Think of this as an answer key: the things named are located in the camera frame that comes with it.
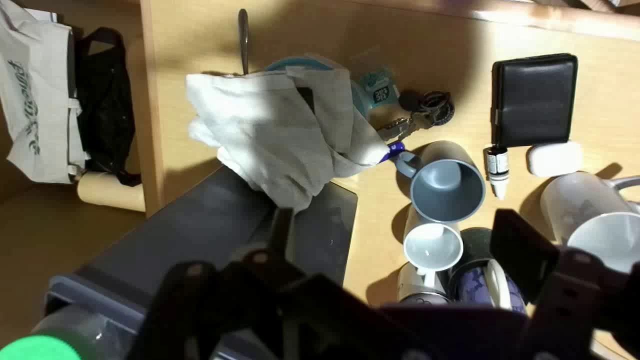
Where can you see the white soap bar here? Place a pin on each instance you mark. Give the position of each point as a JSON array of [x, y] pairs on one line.
[[555, 158]]

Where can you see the dark purple mug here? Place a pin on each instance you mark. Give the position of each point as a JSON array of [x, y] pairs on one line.
[[476, 283]]

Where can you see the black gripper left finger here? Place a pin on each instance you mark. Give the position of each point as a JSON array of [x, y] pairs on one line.
[[281, 233]]

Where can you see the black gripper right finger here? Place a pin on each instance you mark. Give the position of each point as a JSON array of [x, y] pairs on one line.
[[522, 256]]

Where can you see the bunch of keys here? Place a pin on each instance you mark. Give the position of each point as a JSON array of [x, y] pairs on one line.
[[430, 109]]

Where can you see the black wallet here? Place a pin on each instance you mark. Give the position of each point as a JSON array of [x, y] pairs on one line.
[[535, 101]]

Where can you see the small white black bottle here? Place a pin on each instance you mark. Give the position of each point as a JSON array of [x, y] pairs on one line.
[[497, 171]]

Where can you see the teal gum pack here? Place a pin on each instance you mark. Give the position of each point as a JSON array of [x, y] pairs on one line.
[[381, 88]]

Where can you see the white cloth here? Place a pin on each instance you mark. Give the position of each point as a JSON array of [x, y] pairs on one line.
[[281, 133]]

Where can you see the black bag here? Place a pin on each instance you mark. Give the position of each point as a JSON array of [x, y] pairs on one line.
[[103, 101]]

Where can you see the large white mug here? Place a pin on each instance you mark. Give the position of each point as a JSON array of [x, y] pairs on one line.
[[586, 213]]

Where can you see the white tote bag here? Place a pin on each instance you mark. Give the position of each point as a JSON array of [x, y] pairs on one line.
[[41, 101]]

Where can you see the blue-grey mug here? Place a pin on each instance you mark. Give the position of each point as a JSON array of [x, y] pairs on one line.
[[446, 191]]

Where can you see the grey plastic bin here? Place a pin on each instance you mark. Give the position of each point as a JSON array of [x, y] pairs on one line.
[[201, 226]]

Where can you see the blue pen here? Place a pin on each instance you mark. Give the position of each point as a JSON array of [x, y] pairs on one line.
[[394, 150]]

